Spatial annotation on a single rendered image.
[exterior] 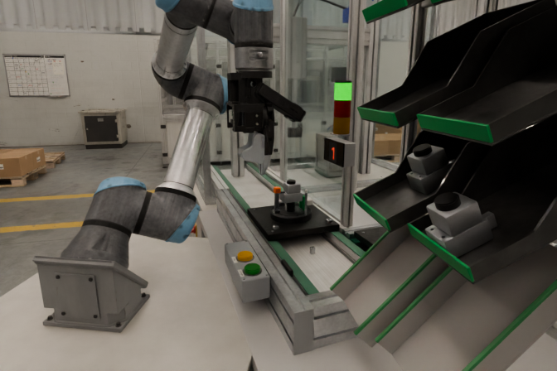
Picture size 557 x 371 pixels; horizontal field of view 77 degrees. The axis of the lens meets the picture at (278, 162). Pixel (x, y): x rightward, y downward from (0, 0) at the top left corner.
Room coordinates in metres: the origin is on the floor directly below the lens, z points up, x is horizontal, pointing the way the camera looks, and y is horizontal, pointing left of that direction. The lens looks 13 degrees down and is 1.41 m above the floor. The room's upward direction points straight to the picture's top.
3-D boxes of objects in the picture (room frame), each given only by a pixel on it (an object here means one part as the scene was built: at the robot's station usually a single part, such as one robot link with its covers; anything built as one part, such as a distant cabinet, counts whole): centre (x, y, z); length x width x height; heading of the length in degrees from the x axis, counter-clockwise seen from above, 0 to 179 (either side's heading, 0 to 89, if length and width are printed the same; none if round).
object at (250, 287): (0.85, 0.09, 0.93); 0.21 x 0.07 x 0.06; 20
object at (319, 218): (1.12, -0.04, 0.96); 0.24 x 0.24 x 0.02; 20
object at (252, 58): (0.72, 0.05, 1.45); 0.08 x 0.08 x 0.05
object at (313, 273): (1.13, -0.06, 0.91); 0.84 x 0.28 x 0.10; 20
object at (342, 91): (1.06, -0.19, 1.38); 0.05 x 0.05 x 0.05
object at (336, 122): (1.06, -0.19, 1.28); 0.05 x 0.05 x 0.05
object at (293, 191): (1.13, -0.05, 1.06); 0.08 x 0.04 x 0.07; 110
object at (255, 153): (0.70, 0.05, 1.27); 0.06 x 0.03 x 0.09; 110
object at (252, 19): (0.72, 0.05, 1.53); 0.09 x 0.08 x 0.11; 16
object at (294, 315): (1.05, 0.09, 0.91); 0.89 x 0.06 x 0.11; 20
